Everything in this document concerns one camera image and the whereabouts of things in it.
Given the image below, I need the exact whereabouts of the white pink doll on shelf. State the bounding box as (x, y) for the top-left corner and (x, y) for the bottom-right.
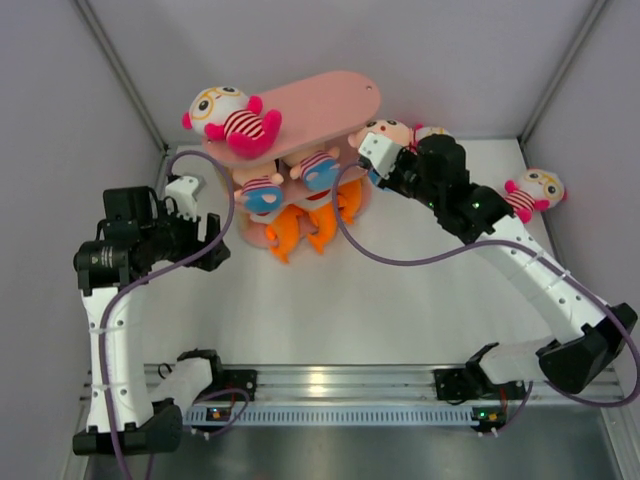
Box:
(181, 86), (282, 159)

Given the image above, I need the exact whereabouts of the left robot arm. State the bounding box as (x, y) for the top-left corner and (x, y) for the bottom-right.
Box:
(73, 176), (230, 457)

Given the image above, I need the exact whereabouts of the aluminium front frame rail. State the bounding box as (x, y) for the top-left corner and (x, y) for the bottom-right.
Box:
(143, 364), (624, 405)

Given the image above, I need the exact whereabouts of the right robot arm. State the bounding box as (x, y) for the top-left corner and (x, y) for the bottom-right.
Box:
(359, 135), (638, 397)

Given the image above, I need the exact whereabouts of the aluminium frame rail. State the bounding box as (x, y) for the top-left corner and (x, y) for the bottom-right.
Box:
(143, 364), (624, 405)
(104, 144), (176, 366)

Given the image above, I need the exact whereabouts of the boy doll on middle shelf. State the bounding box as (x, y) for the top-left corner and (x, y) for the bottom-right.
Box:
(232, 161), (284, 214)

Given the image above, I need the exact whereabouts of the white slotted cable duct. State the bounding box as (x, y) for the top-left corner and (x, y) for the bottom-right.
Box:
(184, 404), (501, 428)

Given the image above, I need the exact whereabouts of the aluminium left frame rail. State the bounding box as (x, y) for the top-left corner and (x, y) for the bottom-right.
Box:
(104, 144), (176, 366)

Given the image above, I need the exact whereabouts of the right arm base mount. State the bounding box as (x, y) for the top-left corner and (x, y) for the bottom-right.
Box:
(433, 368), (526, 404)

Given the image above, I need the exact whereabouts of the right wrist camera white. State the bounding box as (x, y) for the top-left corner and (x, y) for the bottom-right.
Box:
(358, 132), (403, 179)

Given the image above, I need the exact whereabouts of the white pink doll back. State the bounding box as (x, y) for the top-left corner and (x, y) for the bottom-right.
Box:
(409, 124), (451, 151)

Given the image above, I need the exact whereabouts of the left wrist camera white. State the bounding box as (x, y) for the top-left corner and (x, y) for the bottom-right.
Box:
(164, 175), (205, 222)

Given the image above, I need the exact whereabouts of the orange shrimp plush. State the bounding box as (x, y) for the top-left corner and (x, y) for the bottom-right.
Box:
(265, 205), (313, 264)
(305, 179), (364, 256)

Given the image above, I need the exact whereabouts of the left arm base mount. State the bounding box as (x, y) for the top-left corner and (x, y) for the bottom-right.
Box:
(214, 368), (258, 401)

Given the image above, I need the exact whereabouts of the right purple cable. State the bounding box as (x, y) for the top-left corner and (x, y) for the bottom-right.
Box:
(331, 157), (640, 436)

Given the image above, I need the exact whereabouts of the pink three-tier toy shelf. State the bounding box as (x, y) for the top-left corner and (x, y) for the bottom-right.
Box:
(200, 70), (383, 249)

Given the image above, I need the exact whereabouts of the white pink doll right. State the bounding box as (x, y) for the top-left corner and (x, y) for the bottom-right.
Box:
(504, 168), (568, 224)

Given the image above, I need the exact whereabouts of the boy doll black hair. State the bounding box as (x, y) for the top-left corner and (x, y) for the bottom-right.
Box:
(348, 118), (414, 186)

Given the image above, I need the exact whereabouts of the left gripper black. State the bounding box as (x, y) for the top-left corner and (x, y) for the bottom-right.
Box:
(139, 201), (229, 272)

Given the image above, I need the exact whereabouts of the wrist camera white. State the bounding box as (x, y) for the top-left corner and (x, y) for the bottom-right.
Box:
(358, 132), (403, 179)
(164, 175), (205, 222)

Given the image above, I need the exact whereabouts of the boy doll striped shirt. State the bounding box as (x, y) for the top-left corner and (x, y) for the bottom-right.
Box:
(281, 145), (340, 192)

